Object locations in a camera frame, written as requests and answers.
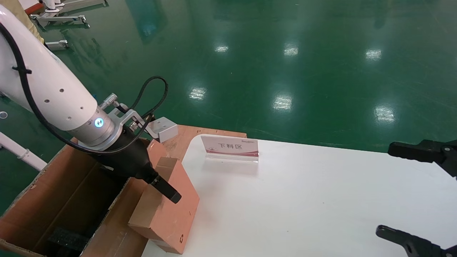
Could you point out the acrylic sign with red print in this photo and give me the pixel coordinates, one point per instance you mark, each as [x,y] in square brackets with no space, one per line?
[232,146]

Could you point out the small cardboard box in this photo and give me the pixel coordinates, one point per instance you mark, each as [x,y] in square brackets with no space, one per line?
[178,221]

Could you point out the black foam block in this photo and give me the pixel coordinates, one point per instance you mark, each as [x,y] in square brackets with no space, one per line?
[68,241]

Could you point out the person in black trousers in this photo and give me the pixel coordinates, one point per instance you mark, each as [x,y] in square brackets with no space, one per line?
[21,9]

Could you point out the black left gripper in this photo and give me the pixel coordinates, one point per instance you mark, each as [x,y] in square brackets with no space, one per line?
[125,157]

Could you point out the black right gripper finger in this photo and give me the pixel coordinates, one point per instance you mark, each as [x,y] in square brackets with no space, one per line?
[417,246]
[421,150]

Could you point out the white pedestal stand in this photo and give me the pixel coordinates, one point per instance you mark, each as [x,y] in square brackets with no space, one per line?
[21,153]

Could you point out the large open cardboard box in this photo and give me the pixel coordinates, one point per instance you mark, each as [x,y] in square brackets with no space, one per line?
[35,185]

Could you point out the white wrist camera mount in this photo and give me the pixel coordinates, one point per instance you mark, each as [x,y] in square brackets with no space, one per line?
[162,129]

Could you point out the white floor stand leg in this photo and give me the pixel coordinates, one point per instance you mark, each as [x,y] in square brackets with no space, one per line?
[57,44]

